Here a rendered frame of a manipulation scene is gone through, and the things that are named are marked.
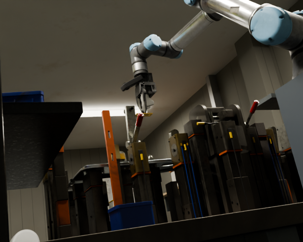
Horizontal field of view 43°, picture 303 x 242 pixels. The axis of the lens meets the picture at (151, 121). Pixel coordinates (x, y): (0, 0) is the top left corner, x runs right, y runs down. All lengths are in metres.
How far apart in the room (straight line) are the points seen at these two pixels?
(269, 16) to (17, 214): 6.83
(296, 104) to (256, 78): 3.21
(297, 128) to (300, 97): 0.10
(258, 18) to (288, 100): 0.28
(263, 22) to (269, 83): 3.18
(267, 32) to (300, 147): 0.38
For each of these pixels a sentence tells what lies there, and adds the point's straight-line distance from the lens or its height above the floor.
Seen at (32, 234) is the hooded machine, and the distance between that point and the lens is 6.85.
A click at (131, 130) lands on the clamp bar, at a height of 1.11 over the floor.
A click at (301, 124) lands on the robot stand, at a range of 1.30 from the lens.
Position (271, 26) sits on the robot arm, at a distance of 1.29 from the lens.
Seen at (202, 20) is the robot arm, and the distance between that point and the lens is 1.76.
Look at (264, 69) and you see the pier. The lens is 4.51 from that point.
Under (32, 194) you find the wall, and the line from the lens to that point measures 7.76.
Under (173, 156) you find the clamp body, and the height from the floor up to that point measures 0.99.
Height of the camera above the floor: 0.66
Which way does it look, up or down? 18 degrees up
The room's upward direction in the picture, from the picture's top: 10 degrees counter-clockwise
